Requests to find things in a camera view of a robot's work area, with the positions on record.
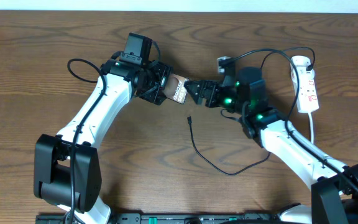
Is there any black charger cable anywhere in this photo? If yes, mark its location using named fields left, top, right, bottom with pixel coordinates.
left=186, top=46, right=316, bottom=176

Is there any white power strip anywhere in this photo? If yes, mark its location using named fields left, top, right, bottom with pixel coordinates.
left=290, top=55, right=319, bottom=113

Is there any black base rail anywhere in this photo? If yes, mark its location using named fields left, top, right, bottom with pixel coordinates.
left=35, top=212, right=279, bottom=224

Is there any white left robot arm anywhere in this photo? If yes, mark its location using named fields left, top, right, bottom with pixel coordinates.
left=34, top=33, right=172, bottom=223

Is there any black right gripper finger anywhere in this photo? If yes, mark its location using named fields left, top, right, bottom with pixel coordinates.
left=193, top=88, right=212, bottom=105
left=184, top=80, right=212, bottom=92

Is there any bronze Galaxy smartphone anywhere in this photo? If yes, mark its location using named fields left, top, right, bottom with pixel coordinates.
left=163, top=73, right=188, bottom=104

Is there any white power strip cord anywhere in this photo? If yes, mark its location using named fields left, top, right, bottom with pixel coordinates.
left=308, top=111, right=315, bottom=144

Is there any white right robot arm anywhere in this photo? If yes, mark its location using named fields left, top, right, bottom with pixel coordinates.
left=184, top=67, right=358, bottom=223

